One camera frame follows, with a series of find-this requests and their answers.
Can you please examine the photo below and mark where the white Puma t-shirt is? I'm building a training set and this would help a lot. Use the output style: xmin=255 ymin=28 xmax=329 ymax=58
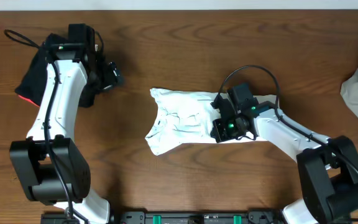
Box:
xmin=144 ymin=87 xmax=278 ymax=156

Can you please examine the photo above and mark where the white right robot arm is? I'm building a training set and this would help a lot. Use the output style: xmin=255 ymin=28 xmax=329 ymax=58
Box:
xmin=211 ymin=91 xmax=358 ymax=223

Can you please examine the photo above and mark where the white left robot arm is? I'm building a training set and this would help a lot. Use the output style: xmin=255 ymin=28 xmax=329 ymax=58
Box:
xmin=9 ymin=44 xmax=120 ymax=223

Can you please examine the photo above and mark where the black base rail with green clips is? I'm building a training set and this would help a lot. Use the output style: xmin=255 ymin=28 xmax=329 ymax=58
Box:
xmin=40 ymin=208 xmax=286 ymax=224

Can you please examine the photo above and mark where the red garment edge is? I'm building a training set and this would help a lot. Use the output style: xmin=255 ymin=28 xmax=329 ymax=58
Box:
xmin=18 ymin=95 xmax=40 ymax=107

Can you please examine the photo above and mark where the folded black garment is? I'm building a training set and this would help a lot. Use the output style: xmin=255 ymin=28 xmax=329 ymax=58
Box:
xmin=14 ymin=32 xmax=104 ymax=108

